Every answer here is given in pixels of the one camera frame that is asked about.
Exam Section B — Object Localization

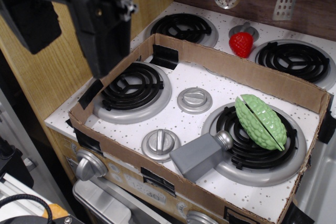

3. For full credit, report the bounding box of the silver oven dial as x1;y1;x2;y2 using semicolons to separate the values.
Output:
76;149;108;181
186;210;218;224

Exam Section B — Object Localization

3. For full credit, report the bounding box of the back right stove burner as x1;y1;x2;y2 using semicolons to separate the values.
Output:
248;39;335;90

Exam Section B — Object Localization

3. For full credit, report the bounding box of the red toy strawberry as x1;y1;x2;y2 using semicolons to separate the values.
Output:
229;32;254;58

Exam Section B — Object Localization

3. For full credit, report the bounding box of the black cable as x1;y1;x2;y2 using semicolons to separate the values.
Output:
0;194;53;224

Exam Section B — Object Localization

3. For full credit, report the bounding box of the oven clock display panel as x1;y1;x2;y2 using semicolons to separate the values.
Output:
123;174;166;205

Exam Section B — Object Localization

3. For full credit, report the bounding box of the front right stove burner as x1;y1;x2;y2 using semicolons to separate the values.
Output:
201;103;307;187

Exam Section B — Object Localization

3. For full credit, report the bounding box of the silver hanging slotted spatula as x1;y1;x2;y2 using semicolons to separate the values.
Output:
272;0;296;22

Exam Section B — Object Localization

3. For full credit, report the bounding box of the silver front stove knob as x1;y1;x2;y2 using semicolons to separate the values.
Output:
141;129;181;163

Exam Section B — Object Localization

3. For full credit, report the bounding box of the silver oven dial left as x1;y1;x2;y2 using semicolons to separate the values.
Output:
76;149;108;181

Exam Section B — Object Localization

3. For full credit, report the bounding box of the brown cardboard box frame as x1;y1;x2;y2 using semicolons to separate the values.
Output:
69;34;333;223

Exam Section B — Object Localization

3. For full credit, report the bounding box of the stove burner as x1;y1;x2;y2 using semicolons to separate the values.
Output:
93;61;172;124
144;13;219;48
201;103;307;187
248;39;335;90

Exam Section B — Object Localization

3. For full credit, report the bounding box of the silver centre stove knob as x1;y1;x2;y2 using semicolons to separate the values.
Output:
177;87;213;114

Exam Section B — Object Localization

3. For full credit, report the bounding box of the green bitter melon toy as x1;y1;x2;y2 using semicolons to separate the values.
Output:
235;94;287;151

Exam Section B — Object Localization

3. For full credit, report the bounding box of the grey pepper shaker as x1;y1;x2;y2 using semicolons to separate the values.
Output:
170;131;234;182

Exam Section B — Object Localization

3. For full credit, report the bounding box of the front left stove burner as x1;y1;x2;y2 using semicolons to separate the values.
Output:
93;61;172;124

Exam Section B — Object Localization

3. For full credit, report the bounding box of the silver oven dial right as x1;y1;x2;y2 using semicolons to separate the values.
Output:
186;210;218;224

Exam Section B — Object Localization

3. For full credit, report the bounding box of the silver oven door handle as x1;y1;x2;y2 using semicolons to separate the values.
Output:
72;178;169;223

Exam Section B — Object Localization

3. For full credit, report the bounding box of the back left stove burner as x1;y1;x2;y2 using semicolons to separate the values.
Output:
144;13;219;48

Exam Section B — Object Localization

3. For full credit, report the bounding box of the orange object bottom left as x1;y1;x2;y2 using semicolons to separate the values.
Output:
48;204;69;220

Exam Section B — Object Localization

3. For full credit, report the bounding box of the silver stove knob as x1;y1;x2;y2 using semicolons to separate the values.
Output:
177;87;213;114
141;129;181;163
228;22;259;41

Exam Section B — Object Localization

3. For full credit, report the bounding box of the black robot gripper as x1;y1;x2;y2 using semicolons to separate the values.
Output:
1;0;137;78

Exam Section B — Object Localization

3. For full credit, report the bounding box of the silver back stove knob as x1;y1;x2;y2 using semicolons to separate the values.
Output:
228;22;259;41

